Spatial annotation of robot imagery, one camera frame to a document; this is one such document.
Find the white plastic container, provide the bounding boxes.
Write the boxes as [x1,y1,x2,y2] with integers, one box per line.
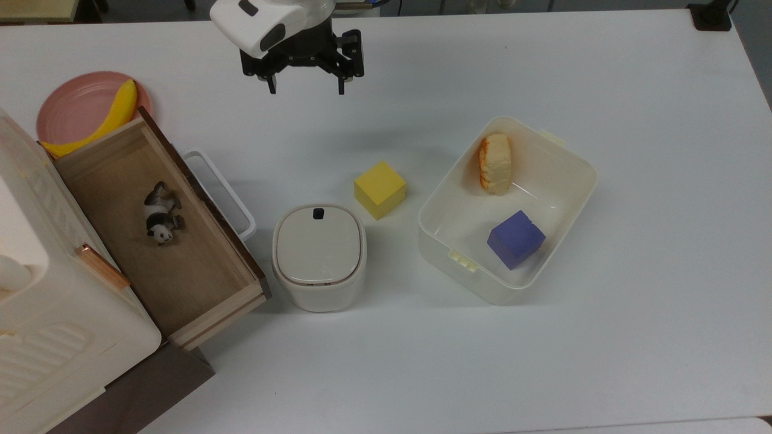
[417,116,599,306]

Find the purple foam cube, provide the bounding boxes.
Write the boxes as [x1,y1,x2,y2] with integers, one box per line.
[486,210,547,271]

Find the toy bread slice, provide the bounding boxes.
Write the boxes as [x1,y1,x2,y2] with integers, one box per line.
[478,133,513,197]

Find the pink plastic plate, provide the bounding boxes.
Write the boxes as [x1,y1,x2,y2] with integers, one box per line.
[36,71,153,151]

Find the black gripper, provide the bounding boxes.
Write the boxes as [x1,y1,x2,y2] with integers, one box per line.
[239,20,365,96]

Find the beige wooden furniture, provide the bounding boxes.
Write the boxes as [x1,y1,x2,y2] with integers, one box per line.
[0,0,82,25]

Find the yellow foam cube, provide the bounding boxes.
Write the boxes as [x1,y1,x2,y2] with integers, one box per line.
[353,160,408,221]

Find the cream lidded trash bin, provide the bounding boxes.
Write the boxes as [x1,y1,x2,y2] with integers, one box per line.
[271,204,368,313]

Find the copper appliance door handle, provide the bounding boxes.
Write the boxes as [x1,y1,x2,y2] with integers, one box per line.
[77,243,131,292]

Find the dark brown wooden cabinet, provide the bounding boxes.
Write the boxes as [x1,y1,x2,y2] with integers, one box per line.
[47,342,216,434]

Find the black white panda toy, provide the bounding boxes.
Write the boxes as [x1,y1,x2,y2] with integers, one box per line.
[143,181,186,247]

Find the black pole stand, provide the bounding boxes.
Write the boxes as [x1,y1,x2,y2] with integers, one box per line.
[686,0,739,33]

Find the yellow toy banana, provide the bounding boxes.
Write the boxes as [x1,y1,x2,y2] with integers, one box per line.
[40,79,139,159]

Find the wooden drawer with white handle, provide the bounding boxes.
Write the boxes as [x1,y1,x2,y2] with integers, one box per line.
[53,107,272,351]

